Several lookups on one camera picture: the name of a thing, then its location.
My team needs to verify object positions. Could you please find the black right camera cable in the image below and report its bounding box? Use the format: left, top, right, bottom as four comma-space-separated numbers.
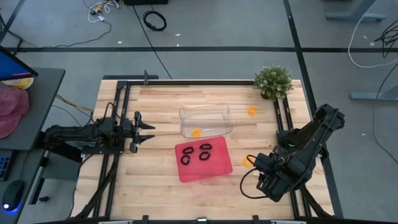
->
239, 154, 268, 200

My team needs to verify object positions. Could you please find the pink translucent plastic bin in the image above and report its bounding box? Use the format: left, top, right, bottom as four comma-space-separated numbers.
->
174, 136, 234, 184

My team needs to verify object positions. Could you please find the black cable bundle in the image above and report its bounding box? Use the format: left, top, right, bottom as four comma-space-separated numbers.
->
374, 18, 398, 59

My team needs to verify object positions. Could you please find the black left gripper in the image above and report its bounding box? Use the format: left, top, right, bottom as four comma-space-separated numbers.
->
119, 111, 155, 154

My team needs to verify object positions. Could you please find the clear plastic bin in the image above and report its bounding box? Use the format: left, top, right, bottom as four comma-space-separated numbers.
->
178, 103, 234, 139

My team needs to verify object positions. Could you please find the black coiled cable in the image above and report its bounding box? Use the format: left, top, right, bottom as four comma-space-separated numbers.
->
142, 10, 168, 32

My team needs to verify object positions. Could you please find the black computer monitor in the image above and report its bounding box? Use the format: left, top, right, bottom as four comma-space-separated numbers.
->
0, 45, 39, 82

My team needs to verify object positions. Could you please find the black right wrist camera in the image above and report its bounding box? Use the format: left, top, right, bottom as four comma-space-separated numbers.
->
255, 152, 272, 170

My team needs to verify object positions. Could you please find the black aluminium rig frame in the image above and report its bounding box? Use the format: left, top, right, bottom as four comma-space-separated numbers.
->
70, 70, 345, 224

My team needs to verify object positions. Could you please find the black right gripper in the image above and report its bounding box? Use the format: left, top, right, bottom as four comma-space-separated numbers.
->
256, 144, 299, 203

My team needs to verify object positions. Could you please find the black box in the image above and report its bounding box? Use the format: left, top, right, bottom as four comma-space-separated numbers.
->
123, 0, 169, 6

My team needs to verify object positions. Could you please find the white cable bundle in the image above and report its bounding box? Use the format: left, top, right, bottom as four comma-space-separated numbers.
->
87, 0, 121, 24

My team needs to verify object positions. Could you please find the long white cable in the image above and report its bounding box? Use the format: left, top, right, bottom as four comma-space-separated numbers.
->
347, 12, 398, 69

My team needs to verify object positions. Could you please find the black computer mouse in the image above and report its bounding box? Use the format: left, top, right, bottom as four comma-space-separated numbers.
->
2, 179, 25, 213

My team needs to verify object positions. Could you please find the small potted green plant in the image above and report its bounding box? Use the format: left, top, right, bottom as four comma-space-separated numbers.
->
254, 64, 294, 101

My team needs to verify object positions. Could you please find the dark grey desk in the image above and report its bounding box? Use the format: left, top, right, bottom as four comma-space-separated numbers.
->
0, 67, 83, 224

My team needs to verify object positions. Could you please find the grey desk foot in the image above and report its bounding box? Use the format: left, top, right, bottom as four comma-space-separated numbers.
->
325, 0, 389, 23
349, 83, 398, 102

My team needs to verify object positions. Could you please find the black keyboard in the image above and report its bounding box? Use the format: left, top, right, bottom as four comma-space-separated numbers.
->
0, 148, 12, 182

